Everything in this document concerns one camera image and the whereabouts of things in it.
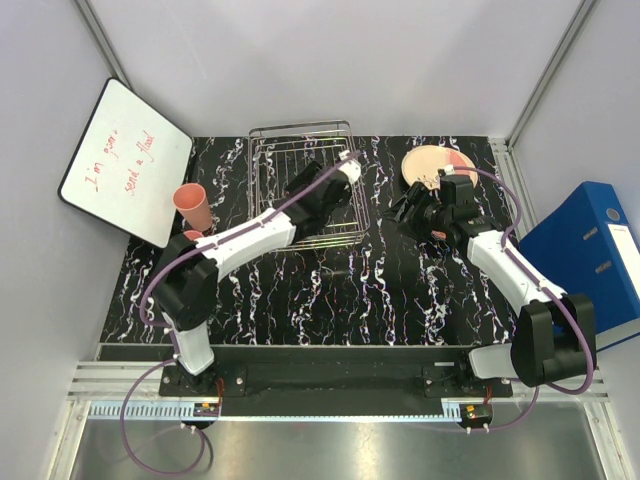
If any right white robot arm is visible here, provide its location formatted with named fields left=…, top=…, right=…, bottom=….
left=384, top=172, right=597, bottom=397

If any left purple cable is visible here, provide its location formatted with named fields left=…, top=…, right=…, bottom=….
left=119, top=149, right=364, bottom=474

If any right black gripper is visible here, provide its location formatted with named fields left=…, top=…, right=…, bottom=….
left=379, top=182, right=452, bottom=244

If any white dry erase board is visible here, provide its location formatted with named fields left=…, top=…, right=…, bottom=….
left=58, top=78, right=193, bottom=248

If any blue ring binder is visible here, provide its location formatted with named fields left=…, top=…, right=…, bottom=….
left=520, top=181, right=639, bottom=351

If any blue white patterned bowl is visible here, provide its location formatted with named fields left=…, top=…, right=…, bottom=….
left=432, top=230, right=447, bottom=241

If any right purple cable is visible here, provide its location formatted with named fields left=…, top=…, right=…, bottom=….
left=449, top=167, right=599, bottom=432

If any metal wire dish rack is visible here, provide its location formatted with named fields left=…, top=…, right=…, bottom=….
left=248, top=120, right=370, bottom=251

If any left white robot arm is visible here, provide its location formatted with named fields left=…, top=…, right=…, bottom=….
left=143, top=151, right=361, bottom=396

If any pink rimmed ceramic plate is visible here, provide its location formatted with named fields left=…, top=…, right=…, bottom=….
left=401, top=145, right=474, bottom=191

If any purple cable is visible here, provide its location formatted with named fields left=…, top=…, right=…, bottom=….
left=449, top=167, right=599, bottom=432
left=119, top=149, right=364, bottom=474

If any light pink plastic cup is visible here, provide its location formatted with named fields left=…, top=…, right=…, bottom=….
left=172, top=183, right=213, bottom=232

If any white slotted cable duct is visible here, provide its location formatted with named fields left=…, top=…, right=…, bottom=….
left=88, top=400, right=222, bottom=422

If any salmon pink plastic cup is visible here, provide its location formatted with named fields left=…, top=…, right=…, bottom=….
left=183, top=230, right=204, bottom=241

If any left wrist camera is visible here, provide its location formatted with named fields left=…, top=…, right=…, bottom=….
left=338, top=150, right=362, bottom=185

